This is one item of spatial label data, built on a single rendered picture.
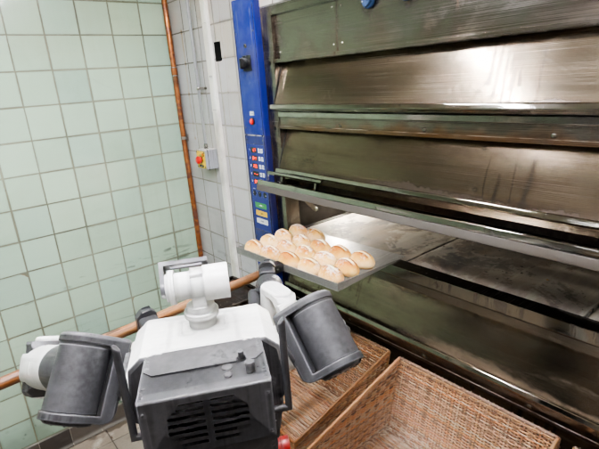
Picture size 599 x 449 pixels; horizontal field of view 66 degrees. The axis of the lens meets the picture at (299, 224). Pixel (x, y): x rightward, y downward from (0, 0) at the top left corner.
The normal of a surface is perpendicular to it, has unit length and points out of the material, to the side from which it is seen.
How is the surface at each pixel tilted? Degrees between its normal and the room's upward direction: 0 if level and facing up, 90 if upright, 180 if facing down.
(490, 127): 90
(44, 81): 90
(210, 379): 1
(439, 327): 70
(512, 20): 90
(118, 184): 90
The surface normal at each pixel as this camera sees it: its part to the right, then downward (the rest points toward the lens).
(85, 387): 0.63, -0.22
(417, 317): -0.75, -0.10
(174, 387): -0.07, -0.95
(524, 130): -0.77, 0.24
